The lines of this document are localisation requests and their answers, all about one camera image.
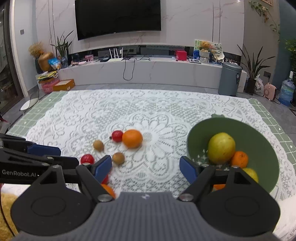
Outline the orange mandarin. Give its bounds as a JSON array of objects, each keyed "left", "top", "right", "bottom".
[
  {"left": 213, "top": 184, "right": 226, "bottom": 191},
  {"left": 122, "top": 130, "right": 143, "bottom": 149},
  {"left": 101, "top": 184, "right": 116, "bottom": 199},
  {"left": 230, "top": 151, "right": 249, "bottom": 168}
]

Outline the brown kiwi fruit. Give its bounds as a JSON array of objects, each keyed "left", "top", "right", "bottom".
[
  {"left": 112, "top": 152, "right": 125, "bottom": 166},
  {"left": 93, "top": 140, "right": 104, "bottom": 152}
]

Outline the red green apple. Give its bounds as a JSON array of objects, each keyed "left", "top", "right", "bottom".
[{"left": 207, "top": 133, "right": 236, "bottom": 165}]

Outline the green yellow apple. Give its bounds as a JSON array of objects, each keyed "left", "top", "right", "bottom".
[{"left": 243, "top": 168, "right": 259, "bottom": 183}]

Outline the green grid table mat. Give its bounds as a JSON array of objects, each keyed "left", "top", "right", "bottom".
[{"left": 8, "top": 89, "right": 295, "bottom": 153}]

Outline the red cherry tomato with stem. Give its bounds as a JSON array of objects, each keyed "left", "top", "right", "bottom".
[{"left": 109, "top": 130, "right": 123, "bottom": 143}]

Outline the orange mandarin by tomato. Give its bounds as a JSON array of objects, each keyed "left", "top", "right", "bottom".
[{"left": 122, "top": 130, "right": 143, "bottom": 149}]

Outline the green colander bowl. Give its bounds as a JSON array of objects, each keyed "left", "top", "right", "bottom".
[{"left": 187, "top": 114, "right": 280, "bottom": 192}]

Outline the white lace tablecloth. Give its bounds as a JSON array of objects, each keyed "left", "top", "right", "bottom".
[{"left": 6, "top": 88, "right": 296, "bottom": 202}]

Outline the pink basket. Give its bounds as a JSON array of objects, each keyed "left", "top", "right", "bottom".
[{"left": 41, "top": 78, "right": 60, "bottom": 94}]

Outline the orange cardboard box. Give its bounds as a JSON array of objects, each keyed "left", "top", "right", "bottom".
[{"left": 53, "top": 79, "right": 75, "bottom": 91}]

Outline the golden vase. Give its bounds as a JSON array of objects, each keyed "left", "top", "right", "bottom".
[{"left": 38, "top": 52, "right": 54, "bottom": 72}]

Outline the white plastic bag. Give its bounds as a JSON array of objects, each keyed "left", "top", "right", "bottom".
[{"left": 254, "top": 75, "right": 264, "bottom": 96}]

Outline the grey pedal trash bin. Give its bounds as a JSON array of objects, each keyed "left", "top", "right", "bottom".
[{"left": 218, "top": 62, "right": 242, "bottom": 96}]

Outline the green plant in vase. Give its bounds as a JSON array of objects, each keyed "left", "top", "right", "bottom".
[{"left": 51, "top": 30, "right": 74, "bottom": 68}]

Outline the pink small heater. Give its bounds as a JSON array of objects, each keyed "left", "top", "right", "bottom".
[{"left": 264, "top": 82, "right": 277, "bottom": 101}]

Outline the white marble tv console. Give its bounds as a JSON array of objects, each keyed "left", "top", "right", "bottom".
[{"left": 58, "top": 56, "right": 247, "bottom": 93}]

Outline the white wifi router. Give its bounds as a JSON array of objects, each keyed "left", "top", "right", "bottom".
[{"left": 109, "top": 48, "right": 123, "bottom": 62}]

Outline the potted plant by bin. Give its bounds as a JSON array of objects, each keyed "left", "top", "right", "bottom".
[{"left": 237, "top": 45, "right": 275, "bottom": 95}]

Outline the blue water jug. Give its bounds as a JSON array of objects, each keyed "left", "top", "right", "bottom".
[{"left": 278, "top": 71, "right": 295, "bottom": 106}]

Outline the red box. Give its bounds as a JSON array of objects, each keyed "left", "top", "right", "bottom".
[{"left": 175, "top": 50, "right": 187, "bottom": 61}]

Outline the teddy bear toy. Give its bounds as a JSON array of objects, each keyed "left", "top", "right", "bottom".
[{"left": 199, "top": 41, "right": 211, "bottom": 52}]

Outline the leafy plant on cabinet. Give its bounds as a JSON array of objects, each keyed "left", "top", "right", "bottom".
[{"left": 285, "top": 38, "right": 296, "bottom": 61}]

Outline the black hanging cable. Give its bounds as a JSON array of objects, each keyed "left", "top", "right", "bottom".
[{"left": 122, "top": 55, "right": 152, "bottom": 81}]

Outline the black wall television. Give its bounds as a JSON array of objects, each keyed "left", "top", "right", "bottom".
[{"left": 75, "top": 0, "right": 161, "bottom": 40}]

